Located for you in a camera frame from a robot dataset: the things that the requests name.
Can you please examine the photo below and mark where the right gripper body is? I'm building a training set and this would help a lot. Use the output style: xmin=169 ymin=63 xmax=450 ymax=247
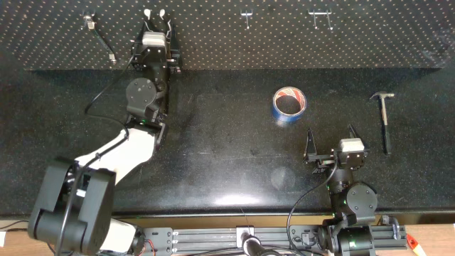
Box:
xmin=304 ymin=149 xmax=369 ymax=174

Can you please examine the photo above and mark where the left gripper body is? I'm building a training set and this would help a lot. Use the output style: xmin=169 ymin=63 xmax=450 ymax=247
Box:
xmin=130 ymin=42 xmax=182 ymax=74

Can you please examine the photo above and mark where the hammer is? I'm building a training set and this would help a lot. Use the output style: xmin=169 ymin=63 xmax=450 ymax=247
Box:
xmin=368 ymin=91 xmax=395 ymax=156

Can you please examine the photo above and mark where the roll of blue tape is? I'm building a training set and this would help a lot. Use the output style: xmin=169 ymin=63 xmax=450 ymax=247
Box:
xmin=272 ymin=86 xmax=308 ymax=124

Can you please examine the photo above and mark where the wrench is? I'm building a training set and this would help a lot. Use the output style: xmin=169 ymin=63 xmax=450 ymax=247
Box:
xmin=84 ymin=19 xmax=118 ymax=65

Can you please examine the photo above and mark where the black pegboard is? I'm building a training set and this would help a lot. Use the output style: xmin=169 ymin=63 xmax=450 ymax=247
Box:
xmin=0 ymin=0 xmax=455 ymax=71

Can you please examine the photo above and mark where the red and yellow tool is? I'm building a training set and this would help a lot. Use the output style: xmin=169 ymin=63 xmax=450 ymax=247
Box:
xmin=406 ymin=233 xmax=427 ymax=256

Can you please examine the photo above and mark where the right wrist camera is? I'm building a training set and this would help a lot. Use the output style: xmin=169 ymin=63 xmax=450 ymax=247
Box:
xmin=337 ymin=137 xmax=366 ymax=154

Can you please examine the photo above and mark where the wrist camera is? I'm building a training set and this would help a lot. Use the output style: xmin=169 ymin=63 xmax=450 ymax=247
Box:
xmin=337 ymin=137 xmax=366 ymax=154
xmin=141 ymin=31 xmax=167 ymax=48

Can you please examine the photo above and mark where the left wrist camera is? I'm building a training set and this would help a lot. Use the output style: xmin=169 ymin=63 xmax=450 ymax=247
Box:
xmin=141 ymin=31 xmax=167 ymax=48

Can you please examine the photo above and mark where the mounting rail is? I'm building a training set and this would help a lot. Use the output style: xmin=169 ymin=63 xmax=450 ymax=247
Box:
xmin=134 ymin=215 xmax=408 ymax=256

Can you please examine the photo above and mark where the thin black cable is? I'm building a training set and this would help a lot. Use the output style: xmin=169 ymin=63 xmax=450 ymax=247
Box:
xmin=0 ymin=219 xmax=30 ymax=231

